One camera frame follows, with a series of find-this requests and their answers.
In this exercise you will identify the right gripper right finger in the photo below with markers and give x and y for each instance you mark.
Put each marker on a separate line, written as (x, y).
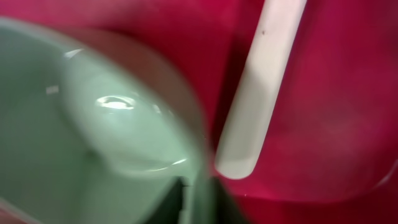
(226, 209)

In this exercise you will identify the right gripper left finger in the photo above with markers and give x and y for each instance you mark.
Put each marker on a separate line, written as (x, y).
(171, 206)

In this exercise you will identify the white plastic spoon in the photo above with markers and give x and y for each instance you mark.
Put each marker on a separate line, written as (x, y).
(250, 113)

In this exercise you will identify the green bowl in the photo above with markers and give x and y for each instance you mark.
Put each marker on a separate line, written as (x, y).
(94, 125)

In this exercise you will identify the red serving tray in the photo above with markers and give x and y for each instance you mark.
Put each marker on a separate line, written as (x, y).
(330, 154)

